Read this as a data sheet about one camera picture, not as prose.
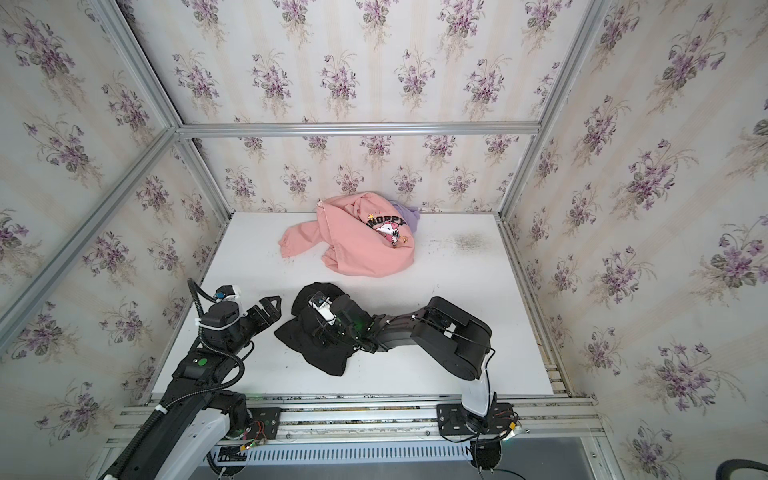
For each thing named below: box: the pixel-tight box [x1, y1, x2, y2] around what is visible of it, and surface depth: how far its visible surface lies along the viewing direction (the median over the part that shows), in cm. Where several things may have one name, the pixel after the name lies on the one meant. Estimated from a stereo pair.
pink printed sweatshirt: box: [278, 191, 417, 278], surface depth 106 cm
